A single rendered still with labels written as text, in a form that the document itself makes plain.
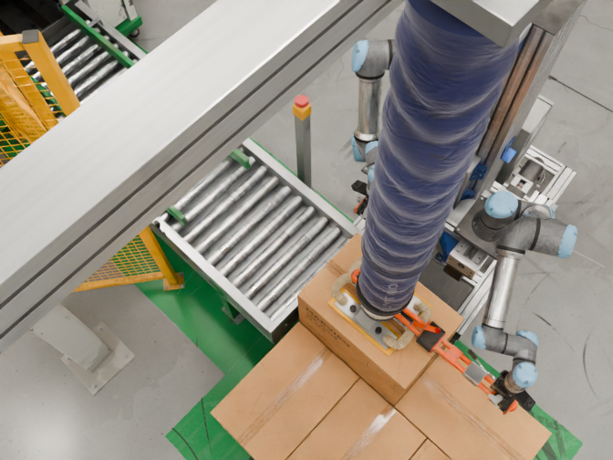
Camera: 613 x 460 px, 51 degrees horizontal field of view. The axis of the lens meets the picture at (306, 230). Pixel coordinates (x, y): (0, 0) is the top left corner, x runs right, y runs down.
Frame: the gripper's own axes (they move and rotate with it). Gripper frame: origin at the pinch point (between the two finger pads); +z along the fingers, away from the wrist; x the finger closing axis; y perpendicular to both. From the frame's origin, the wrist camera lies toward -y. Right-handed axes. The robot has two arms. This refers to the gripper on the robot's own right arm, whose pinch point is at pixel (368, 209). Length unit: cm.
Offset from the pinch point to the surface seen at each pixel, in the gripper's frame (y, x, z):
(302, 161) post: -61, 22, 55
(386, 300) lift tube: 36, -35, -25
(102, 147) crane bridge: 31, -97, -197
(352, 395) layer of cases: 43, -55, 53
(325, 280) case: 5.1, -33.1, 13.1
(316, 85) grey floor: -117, 95, 107
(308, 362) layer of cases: 17, -58, 53
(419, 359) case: 57, -32, 13
